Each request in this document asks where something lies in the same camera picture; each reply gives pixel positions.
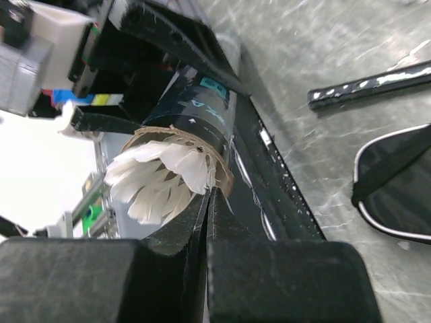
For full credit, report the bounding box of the badminton racket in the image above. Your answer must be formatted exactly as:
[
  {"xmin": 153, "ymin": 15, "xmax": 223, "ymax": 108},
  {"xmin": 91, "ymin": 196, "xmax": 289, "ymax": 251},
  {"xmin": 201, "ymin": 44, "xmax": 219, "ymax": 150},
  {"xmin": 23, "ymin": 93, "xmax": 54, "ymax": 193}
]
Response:
[{"xmin": 307, "ymin": 61, "xmax": 430, "ymax": 112}]

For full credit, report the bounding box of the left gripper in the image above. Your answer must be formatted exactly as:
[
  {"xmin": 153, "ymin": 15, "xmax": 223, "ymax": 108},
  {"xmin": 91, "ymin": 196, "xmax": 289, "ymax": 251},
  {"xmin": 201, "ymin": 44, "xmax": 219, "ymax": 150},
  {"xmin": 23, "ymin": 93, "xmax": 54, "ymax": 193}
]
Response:
[{"xmin": 69, "ymin": 1, "xmax": 249, "ymax": 135}]

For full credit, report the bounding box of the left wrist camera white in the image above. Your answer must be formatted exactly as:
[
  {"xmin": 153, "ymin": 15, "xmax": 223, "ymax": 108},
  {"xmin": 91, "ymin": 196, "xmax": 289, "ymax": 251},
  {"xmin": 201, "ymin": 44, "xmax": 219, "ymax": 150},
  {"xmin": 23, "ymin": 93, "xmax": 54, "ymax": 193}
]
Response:
[{"xmin": 1, "ymin": 1, "xmax": 94, "ymax": 116}]

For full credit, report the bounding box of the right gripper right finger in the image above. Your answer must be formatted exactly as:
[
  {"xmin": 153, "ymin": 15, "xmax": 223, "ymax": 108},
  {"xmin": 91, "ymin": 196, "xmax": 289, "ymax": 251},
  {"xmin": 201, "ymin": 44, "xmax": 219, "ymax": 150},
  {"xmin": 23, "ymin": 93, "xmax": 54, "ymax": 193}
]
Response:
[{"xmin": 207, "ymin": 189, "xmax": 383, "ymax": 322}]

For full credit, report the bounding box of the black shuttlecock tube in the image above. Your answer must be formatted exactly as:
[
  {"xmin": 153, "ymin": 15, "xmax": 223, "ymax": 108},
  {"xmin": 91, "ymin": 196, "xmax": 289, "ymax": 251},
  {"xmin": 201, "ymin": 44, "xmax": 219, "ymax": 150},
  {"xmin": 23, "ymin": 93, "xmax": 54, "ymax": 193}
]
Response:
[{"xmin": 123, "ymin": 67, "xmax": 236, "ymax": 197}]

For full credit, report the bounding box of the white shuttlecock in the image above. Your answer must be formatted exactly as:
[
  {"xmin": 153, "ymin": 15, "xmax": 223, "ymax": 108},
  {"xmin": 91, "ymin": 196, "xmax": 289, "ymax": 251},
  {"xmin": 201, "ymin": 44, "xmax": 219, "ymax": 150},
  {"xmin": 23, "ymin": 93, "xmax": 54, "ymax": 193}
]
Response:
[{"xmin": 104, "ymin": 136, "xmax": 217, "ymax": 226}]

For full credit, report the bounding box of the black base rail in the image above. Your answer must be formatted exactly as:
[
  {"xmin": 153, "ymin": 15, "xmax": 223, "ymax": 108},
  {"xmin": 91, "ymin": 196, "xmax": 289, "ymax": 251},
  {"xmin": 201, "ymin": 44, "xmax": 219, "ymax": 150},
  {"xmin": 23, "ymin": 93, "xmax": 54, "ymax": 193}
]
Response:
[{"xmin": 232, "ymin": 95, "xmax": 326, "ymax": 241}]

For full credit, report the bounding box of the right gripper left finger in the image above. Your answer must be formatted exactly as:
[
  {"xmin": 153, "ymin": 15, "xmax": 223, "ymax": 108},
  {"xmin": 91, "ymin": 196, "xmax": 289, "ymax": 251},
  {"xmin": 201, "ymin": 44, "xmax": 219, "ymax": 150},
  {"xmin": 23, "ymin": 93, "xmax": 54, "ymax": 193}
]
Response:
[{"xmin": 1, "ymin": 196, "xmax": 209, "ymax": 322}]

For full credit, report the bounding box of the black racket cover bag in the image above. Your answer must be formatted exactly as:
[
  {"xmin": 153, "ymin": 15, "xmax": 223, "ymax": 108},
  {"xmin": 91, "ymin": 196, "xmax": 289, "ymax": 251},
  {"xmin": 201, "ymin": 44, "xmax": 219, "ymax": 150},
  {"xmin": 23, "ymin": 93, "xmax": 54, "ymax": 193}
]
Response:
[{"xmin": 351, "ymin": 124, "xmax": 430, "ymax": 244}]

